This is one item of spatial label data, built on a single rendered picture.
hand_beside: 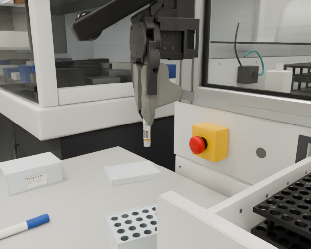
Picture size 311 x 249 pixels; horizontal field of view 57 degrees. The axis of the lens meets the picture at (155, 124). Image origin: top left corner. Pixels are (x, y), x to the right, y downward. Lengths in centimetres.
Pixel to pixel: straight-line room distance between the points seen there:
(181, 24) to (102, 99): 64
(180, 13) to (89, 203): 42
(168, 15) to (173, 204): 25
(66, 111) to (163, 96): 58
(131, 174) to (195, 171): 16
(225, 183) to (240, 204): 30
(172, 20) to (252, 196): 26
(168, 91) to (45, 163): 42
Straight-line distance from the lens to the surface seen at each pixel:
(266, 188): 44
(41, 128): 94
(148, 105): 40
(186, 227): 30
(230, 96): 63
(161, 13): 42
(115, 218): 53
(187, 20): 41
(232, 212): 38
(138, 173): 73
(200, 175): 74
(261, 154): 62
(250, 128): 62
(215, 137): 62
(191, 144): 63
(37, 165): 74
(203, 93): 68
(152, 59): 38
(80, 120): 98
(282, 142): 59
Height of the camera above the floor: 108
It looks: 15 degrees down
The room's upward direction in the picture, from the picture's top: straight up
